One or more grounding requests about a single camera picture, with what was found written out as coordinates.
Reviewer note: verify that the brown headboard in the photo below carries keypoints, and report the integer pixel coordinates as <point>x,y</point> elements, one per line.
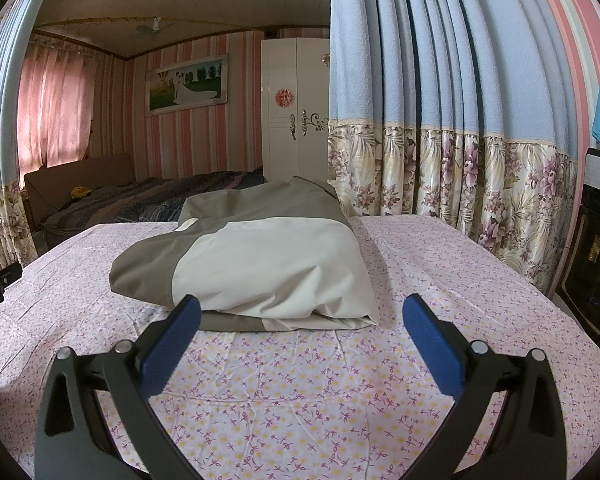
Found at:
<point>80,172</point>

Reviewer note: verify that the red round wardrobe sticker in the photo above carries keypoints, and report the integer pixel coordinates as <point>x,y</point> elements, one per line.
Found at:
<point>284,98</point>

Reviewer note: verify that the pink window curtain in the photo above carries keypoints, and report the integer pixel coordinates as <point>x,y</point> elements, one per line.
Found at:
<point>55,110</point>

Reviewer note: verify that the white wardrobe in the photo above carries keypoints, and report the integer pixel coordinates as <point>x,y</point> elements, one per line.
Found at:
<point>290,150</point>

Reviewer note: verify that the pink floral bed sheet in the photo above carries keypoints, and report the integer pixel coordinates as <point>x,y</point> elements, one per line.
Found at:
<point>305,385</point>

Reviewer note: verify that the white ceiling fan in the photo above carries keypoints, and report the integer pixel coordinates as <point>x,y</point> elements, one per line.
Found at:
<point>155,26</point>

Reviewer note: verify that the black water dispenser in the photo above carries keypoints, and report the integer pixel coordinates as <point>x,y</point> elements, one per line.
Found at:
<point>595,260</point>

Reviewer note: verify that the bed with dark blanket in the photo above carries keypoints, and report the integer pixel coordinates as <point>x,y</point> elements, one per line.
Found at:
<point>145,200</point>

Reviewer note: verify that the wide blue floral curtain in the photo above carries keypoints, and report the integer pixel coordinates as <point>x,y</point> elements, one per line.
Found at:
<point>430,85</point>

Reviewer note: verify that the narrow blue floral curtain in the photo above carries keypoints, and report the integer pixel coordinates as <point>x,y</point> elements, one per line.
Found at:
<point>0,135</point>

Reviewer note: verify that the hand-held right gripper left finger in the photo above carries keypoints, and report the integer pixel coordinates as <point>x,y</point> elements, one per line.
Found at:
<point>172,342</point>

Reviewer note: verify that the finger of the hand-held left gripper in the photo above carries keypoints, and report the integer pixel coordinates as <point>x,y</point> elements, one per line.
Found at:
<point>7,275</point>

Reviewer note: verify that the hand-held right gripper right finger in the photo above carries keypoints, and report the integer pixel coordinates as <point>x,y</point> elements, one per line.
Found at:
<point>432,342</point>

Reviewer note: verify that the yellow plush toy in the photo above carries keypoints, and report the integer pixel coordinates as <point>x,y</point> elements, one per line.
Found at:
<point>80,192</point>

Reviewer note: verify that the framed wedding picture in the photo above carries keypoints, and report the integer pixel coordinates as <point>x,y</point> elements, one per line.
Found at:
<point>187,85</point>

